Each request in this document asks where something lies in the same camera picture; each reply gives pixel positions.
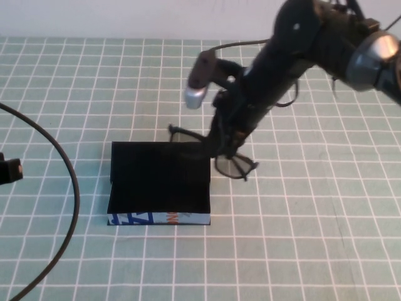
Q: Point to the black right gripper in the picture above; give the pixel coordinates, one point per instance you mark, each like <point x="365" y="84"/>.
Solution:
<point x="233" y="116"/>

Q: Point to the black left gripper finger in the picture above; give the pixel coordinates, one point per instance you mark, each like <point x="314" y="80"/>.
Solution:
<point x="11" y="171"/>

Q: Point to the black frame glasses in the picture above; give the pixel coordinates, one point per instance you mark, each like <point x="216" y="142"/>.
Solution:
<point x="232" y="166"/>

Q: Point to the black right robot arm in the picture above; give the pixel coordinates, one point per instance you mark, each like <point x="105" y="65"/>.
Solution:
<point x="282" y="62"/>

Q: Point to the green white checked tablecloth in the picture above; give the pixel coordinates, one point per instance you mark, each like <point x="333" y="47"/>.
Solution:
<point x="313" y="219"/>

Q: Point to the grey silver wrist camera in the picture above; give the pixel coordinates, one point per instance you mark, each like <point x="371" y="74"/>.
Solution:
<point x="199" y="81"/>

